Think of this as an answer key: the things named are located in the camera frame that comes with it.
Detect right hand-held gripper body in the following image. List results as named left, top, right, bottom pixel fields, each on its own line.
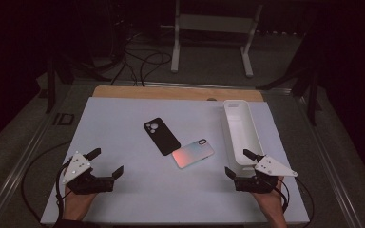
left=233, top=155, right=298, bottom=195

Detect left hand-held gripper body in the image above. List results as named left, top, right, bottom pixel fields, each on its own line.
left=62, top=151, right=116, bottom=196

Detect white plastic bin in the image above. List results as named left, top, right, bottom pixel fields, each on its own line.
left=222, top=99, right=265, bottom=178

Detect iridescent phone case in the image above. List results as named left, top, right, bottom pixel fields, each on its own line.
left=171, top=138, right=216, bottom=170

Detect black phone case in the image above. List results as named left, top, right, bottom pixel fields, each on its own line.
left=143, top=117, right=182, bottom=157

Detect person's left hand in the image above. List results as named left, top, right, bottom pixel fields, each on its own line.
left=63, top=184, right=98, bottom=221

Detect person's right hand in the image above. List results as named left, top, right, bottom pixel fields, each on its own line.
left=251, top=176, right=289, bottom=220

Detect white table board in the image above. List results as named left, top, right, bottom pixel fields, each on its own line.
left=40, top=96, right=311, bottom=226

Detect black stand legs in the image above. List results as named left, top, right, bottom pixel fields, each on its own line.
left=45, top=55, right=112, bottom=115
left=256, top=61, right=323, bottom=127

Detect wooden table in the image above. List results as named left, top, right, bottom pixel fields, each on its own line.
left=92, top=85, right=264, bottom=103

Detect white metal stand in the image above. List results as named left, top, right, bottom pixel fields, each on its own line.
left=161, top=0, right=264, bottom=79

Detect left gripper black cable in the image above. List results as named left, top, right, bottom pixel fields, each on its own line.
left=21, top=141, right=74, bottom=228

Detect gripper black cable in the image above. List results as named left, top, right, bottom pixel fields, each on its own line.
left=274, top=176, right=316, bottom=223
left=21, top=141, right=74, bottom=228

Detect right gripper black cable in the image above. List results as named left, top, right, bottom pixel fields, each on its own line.
left=274, top=176, right=316, bottom=223

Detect metal floor rail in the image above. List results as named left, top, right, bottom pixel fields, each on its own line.
left=0, top=84, right=79, bottom=228
left=293, top=91, right=364, bottom=228

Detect black floor cables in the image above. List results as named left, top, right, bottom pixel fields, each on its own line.
left=109, top=31, right=173, bottom=87

